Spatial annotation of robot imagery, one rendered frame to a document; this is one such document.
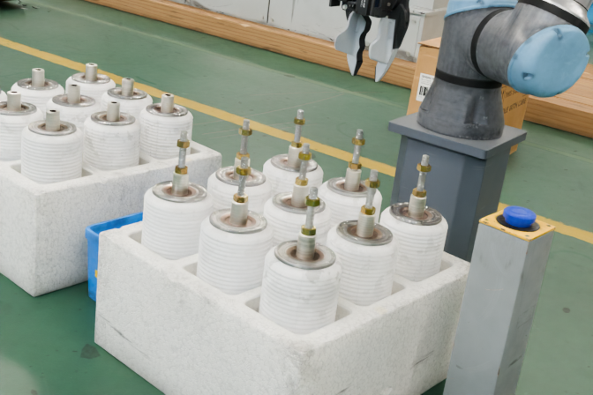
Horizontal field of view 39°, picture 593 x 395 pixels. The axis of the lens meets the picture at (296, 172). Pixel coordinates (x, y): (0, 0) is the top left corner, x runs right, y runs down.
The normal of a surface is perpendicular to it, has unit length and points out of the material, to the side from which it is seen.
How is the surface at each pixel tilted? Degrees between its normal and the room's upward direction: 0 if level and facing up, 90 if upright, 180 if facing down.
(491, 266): 90
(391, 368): 90
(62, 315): 0
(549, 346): 0
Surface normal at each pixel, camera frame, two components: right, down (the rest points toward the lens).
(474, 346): -0.67, 0.18
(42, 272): 0.73, 0.31
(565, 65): 0.37, 0.47
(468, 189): 0.16, 0.35
